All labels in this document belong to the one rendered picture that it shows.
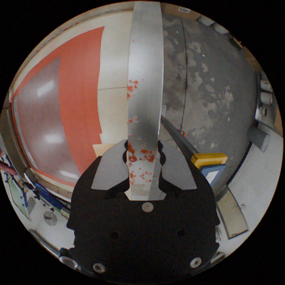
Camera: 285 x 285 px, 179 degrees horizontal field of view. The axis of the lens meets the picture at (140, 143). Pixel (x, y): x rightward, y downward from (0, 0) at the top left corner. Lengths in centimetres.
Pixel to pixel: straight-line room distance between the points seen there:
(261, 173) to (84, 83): 332
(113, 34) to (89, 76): 8
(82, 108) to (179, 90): 111
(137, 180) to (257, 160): 318
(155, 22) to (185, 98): 113
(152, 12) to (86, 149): 26
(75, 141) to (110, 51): 17
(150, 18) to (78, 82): 14
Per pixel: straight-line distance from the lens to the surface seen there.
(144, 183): 17
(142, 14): 17
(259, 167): 322
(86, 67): 17
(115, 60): 15
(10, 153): 58
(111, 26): 20
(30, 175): 62
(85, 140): 18
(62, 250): 82
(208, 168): 24
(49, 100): 23
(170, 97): 114
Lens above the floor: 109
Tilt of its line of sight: 62 degrees down
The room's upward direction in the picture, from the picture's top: 180 degrees clockwise
